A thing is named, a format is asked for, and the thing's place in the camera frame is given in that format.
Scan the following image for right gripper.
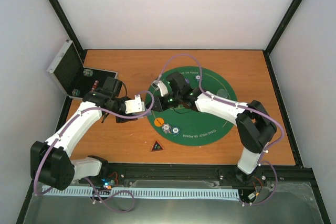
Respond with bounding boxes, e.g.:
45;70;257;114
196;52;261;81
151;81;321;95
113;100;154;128
145;92;181;113

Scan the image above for blue playing card deck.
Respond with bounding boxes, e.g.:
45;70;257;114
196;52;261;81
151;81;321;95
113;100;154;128
132;112;152;119

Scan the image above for orange small blind button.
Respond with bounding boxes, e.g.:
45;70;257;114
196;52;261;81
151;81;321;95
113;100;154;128
154;118;165;127

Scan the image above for white purple poker chip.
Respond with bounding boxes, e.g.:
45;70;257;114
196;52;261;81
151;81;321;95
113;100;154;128
162;123;172;134

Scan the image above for blue green poker chip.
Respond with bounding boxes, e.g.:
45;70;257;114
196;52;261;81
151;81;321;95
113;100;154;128
171;126;180;135

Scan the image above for teal poker chip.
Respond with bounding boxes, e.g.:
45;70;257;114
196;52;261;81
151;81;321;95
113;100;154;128
195;75;201;82

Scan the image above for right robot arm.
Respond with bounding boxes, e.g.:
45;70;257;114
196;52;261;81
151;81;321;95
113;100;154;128
151;71;279;184

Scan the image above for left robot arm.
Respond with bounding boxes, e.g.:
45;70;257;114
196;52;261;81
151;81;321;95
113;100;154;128
30;77;145;194

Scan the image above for round green poker mat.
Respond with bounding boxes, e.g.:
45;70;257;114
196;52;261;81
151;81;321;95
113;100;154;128
147;68;237;146

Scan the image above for red black card box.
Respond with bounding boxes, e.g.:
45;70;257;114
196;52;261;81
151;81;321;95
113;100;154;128
91;80;100;91

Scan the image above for red black triangular all-in marker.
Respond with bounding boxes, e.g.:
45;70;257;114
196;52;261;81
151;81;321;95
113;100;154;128
150;140;165;152

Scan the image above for near poker chip stack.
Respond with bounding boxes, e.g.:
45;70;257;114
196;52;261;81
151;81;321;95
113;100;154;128
72;89;80;97

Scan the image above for poker chip stack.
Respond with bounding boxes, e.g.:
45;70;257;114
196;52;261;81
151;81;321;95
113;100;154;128
82;69;93;77
72;89;80;97

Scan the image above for far poker chip stack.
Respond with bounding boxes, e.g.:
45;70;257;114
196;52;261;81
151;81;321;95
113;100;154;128
82;69;93;77

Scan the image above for aluminium poker chip case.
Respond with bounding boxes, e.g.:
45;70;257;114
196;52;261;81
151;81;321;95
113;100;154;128
47;40;118;100

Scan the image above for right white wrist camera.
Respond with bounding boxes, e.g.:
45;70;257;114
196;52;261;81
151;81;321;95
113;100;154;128
151;80;169;97

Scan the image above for light blue cable duct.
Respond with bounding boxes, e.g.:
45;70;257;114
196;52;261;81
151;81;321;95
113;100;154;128
46;186;239;201

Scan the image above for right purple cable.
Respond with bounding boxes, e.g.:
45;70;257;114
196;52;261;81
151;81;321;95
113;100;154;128
154;54;286;207

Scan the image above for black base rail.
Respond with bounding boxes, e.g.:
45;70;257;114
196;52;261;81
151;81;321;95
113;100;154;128
34;163;314;188

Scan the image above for left black frame post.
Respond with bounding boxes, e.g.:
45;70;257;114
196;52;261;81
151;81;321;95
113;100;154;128
48;0;83;54

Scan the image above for black frame post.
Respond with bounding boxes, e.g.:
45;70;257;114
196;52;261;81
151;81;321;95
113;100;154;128
264;0;320;54
48;0;83;54

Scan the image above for right black frame post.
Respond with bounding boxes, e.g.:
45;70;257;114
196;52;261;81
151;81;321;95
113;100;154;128
264;0;320;54

